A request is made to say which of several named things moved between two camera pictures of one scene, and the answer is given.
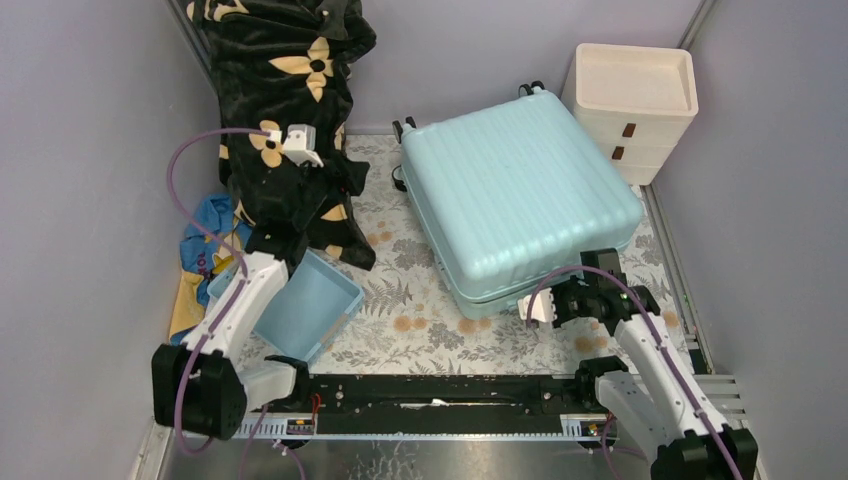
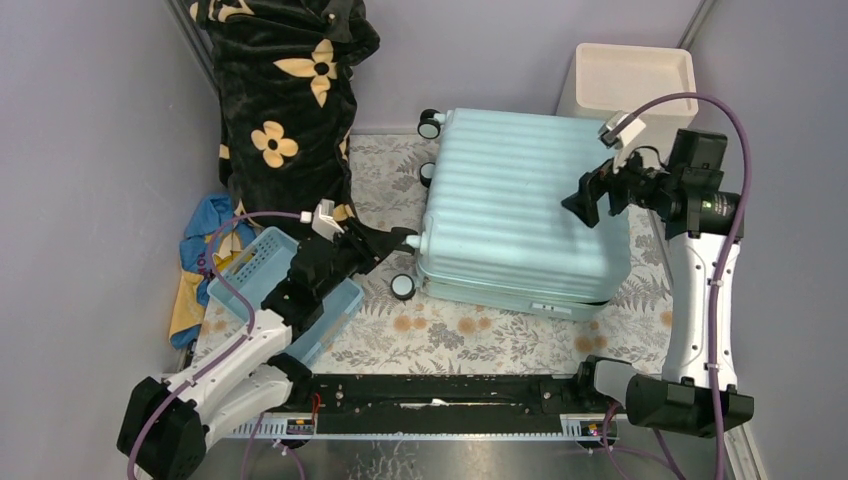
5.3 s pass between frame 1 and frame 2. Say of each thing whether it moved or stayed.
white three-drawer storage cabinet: stayed
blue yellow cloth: stayed
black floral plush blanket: moved
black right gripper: moved
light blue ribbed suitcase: moved
